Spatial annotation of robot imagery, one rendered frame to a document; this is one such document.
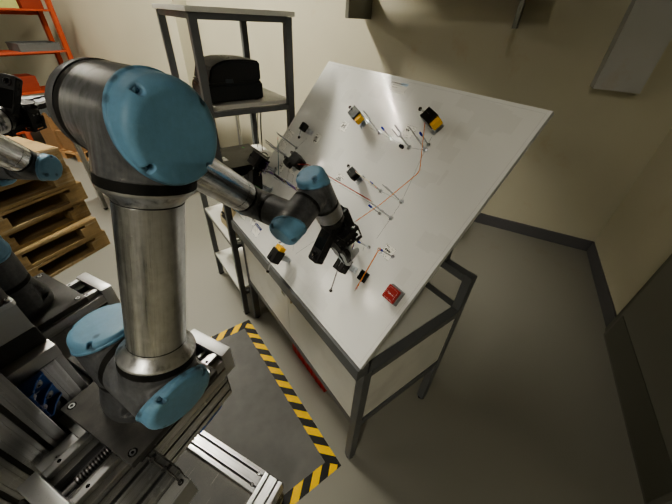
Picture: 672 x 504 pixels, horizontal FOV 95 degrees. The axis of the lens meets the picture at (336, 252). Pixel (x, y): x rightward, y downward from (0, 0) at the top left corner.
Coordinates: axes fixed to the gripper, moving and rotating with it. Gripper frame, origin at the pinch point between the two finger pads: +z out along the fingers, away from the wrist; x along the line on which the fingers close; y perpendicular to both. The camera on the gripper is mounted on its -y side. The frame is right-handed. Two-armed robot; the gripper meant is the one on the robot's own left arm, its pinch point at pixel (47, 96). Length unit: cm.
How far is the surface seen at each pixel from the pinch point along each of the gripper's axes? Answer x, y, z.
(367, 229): 117, 24, -11
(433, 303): 157, 57, -13
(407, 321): 143, 59, -24
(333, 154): 100, 12, 29
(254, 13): 55, -33, 61
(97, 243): -95, 166, 116
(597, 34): 292, -65, 184
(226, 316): 43, 153, 42
